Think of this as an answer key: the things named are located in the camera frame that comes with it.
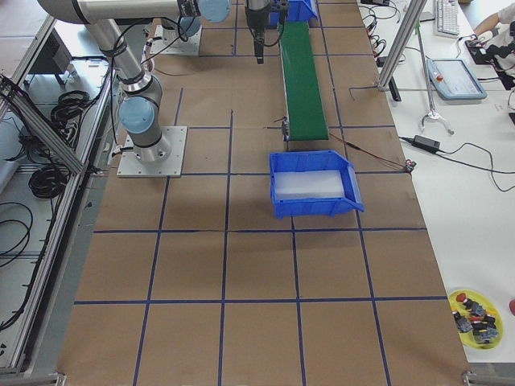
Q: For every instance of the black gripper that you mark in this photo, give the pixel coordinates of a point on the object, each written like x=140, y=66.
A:
x=254, y=18

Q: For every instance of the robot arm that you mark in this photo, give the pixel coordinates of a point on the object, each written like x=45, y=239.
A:
x=183, y=28
x=139, y=113

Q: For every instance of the yellow plate of buttons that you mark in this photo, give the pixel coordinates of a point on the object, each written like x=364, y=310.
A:
x=476, y=318

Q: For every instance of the blue bin left side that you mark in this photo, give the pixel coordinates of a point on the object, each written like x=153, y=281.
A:
x=297, y=11

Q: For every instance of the blue bin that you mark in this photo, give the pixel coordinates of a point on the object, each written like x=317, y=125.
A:
x=297, y=11
x=301, y=161

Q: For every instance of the green conveyor belt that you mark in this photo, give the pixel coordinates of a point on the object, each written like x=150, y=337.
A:
x=305, y=119

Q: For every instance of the blue bin right side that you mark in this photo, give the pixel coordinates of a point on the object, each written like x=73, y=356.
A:
x=301, y=161

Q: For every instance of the white foam pad right bin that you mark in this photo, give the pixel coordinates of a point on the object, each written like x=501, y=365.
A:
x=317, y=184

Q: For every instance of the metal reacher grabber tool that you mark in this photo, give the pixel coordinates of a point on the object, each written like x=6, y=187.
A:
x=432, y=115

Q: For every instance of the white keyboard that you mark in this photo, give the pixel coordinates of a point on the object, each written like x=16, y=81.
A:
x=446, y=18

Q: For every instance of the teach pendant tablet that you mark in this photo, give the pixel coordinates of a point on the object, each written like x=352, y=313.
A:
x=454, y=80

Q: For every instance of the black power adapter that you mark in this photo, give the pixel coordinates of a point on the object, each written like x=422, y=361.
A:
x=427, y=144

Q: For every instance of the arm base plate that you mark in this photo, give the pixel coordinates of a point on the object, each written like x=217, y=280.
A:
x=162, y=160
x=166, y=41

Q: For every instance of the aluminium frame post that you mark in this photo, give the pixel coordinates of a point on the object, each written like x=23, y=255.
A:
x=399, y=43

